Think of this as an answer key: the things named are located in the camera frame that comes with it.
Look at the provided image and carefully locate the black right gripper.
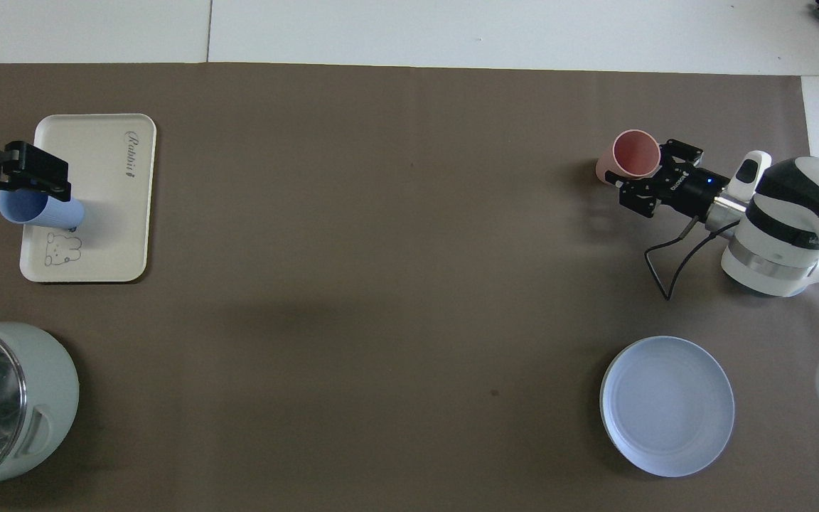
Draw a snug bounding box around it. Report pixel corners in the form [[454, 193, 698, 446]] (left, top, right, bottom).
[[619, 138, 731, 218]]

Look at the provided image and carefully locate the pink plastic cup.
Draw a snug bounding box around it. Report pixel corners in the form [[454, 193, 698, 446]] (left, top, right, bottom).
[[595, 129, 663, 188]]

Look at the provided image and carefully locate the blue plastic cup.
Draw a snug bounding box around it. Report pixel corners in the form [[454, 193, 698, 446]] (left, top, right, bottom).
[[0, 186, 86, 230]]

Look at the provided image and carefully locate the cream rabbit print tray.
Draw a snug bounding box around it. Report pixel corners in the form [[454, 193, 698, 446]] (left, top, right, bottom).
[[19, 114, 157, 284]]

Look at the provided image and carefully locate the pale green electric pot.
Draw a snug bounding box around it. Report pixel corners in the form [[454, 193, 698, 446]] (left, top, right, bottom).
[[0, 322, 81, 497]]

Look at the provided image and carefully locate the pale blue round plate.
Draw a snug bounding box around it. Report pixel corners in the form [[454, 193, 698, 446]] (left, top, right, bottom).
[[599, 336, 736, 478]]

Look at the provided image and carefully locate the brown paper table mat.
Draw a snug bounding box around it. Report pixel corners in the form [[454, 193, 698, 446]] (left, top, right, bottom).
[[0, 63, 819, 512]]

